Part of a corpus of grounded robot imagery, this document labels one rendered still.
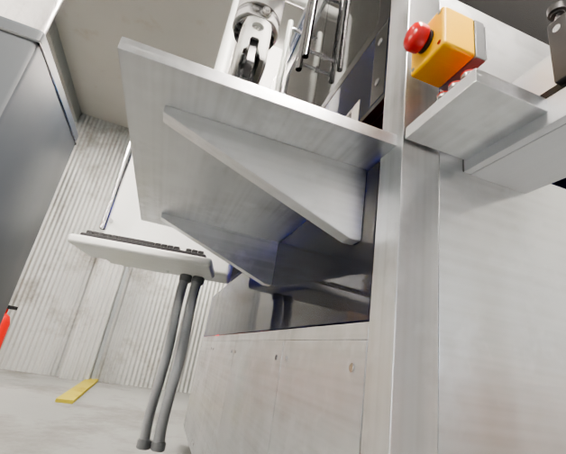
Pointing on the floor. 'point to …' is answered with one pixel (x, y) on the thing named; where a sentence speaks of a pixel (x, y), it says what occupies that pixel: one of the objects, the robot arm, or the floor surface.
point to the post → (404, 265)
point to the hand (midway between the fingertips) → (237, 103)
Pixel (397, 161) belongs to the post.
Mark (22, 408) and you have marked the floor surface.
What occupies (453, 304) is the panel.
